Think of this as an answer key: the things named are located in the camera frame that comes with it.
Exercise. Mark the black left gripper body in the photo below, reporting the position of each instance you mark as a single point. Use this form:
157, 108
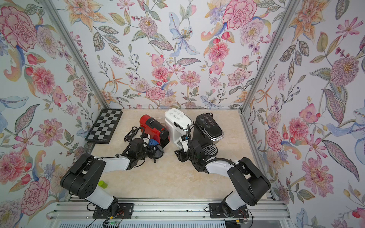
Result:
145, 153

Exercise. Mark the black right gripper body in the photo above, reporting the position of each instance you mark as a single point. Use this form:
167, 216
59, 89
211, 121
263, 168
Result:
188, 156

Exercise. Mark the blue microfibre cloth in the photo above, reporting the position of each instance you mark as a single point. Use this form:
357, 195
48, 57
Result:
155, 150

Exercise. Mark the red Nespresso coffee machine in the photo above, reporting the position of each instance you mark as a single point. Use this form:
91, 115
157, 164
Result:
155, 129

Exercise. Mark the black coffee machine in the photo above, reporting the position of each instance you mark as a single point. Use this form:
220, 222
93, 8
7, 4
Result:
208, 133

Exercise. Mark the white coffee machine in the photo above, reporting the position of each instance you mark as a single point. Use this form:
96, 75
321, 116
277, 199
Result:
176, 123

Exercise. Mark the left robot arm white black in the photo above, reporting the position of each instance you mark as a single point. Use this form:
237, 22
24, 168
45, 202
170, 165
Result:
83, 177

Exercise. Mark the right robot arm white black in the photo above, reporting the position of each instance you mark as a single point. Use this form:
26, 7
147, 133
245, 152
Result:
249, 182

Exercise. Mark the black folding chessboard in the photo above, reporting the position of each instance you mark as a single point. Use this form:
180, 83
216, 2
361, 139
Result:
104, 127

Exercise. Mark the green small object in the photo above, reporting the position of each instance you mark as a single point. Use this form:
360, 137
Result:
102, 184

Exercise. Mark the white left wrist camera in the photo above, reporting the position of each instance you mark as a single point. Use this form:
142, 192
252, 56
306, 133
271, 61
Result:
146, 140

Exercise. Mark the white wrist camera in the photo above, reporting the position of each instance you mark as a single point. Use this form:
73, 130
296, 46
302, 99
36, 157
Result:
184, 141
146, 140

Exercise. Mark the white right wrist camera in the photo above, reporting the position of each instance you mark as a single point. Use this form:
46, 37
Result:
184, 141

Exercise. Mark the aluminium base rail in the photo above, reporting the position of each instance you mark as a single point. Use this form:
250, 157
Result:
183, 213

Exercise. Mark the aluminium corner post left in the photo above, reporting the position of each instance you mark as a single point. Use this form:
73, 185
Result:
65, 35

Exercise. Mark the aluminium corner post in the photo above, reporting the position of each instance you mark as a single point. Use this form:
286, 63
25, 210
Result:
65, 35
287, 14

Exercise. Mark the aluminium corner post right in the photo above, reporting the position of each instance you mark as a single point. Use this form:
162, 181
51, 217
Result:
287, 14

